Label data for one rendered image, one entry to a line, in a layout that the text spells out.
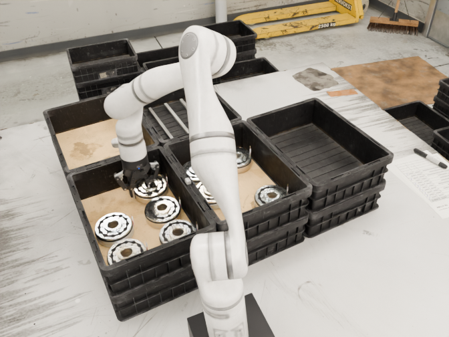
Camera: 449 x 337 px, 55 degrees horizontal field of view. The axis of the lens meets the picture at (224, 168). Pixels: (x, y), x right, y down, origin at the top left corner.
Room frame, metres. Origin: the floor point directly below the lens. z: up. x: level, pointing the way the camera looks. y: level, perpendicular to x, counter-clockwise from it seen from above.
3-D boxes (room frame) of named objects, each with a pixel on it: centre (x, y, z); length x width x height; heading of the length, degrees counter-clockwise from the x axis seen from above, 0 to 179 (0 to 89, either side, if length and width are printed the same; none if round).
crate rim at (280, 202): (1.00, -0.03, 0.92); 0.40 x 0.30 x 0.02; 26
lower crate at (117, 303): (0.87, 0.24, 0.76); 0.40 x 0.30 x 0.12; 26
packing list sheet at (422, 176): (1.15, -0.76, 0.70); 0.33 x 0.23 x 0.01; 20
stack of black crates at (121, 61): (2.56, 0.75, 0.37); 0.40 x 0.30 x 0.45; 110
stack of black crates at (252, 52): (2.83, -0.01, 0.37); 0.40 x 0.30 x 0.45; 110
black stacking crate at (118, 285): (0.87, 0.24, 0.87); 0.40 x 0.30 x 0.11; 26
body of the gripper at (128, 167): (0.98, 0.26, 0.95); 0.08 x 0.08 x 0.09
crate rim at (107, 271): (0.87, 0.24, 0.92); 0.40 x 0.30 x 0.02; 26
